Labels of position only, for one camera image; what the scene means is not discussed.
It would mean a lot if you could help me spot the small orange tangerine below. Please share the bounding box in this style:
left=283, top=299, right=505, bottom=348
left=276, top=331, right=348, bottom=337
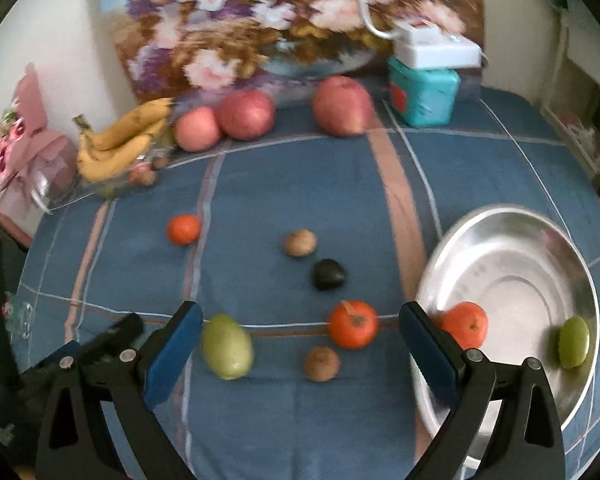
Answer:
left=166, top=214, right=201, bottom=246

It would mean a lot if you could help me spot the green mango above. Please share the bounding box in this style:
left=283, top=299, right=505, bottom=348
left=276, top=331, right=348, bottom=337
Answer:
left=558, top=315, right=591, bottom=370
left=200, top=313, right=254, bottom=380

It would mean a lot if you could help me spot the large steel bowl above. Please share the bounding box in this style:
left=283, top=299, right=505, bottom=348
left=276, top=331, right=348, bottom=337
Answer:
left=410, top=202, right=600, bottom=470

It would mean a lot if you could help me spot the clear plastic fruit tray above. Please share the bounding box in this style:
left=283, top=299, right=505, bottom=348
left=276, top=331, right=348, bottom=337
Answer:
left=76, top=129, right=175, bottom=200

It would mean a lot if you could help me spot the banana bunch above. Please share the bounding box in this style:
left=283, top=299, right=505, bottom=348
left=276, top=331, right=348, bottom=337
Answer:
left=72, top=98, right=173, bottom=183

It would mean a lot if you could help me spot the blue plaid tablecloth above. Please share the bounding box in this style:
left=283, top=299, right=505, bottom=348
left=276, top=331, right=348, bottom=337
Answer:
left=14, top=89, right=600, bottom=479

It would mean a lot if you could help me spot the brown kiwi far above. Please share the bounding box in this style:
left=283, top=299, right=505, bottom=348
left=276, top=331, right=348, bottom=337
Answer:
left=283, top=229, right=317, bottom=258

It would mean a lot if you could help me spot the brown kiwi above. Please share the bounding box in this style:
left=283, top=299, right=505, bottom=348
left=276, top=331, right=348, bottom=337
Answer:
left=283, top=229, right=317, bottom=258
left=303, top=346, right=340, bottom=382

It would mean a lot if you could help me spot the brown kiwi near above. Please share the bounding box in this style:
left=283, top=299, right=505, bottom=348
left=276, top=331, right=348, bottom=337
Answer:
left=303, top=346, right=340, bottom=382

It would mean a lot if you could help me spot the pink flower bouquet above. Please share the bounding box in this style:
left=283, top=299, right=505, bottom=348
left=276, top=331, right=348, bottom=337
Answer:
left=0, top=64, right=78, bottom=217

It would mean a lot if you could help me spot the black avocado far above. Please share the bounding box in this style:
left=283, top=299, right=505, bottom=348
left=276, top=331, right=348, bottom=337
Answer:
left=312, top=259, right=348, bottom=292

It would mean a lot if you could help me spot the pink apple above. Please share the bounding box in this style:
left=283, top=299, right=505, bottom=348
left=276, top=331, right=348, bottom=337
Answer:
left=174, top=106, right=222, bottom=153

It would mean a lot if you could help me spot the large orange persimmon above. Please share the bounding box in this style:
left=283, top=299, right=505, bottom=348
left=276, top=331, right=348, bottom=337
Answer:
left=327, top=300, right=379, bottom=350

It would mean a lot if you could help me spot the middle red apple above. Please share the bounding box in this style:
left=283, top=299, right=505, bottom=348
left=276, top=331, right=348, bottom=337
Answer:
left=215, top=89, right=275, bottom=141

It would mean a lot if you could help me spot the floral painting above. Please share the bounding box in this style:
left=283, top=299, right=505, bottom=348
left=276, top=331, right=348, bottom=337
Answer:
left=97, top=0, right=484, bottom=102

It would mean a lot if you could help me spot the large red apple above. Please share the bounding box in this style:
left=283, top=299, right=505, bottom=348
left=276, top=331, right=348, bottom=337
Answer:
left=312, top=76, right=374, bottom=138

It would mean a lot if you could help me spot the white shelf unit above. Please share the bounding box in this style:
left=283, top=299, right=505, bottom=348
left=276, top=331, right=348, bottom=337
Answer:
left=541, top=0, right=600, bottom=178

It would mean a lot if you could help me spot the teal plastic box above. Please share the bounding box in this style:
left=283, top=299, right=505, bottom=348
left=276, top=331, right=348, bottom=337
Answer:
left=388, top=55, right=460, bottom=128

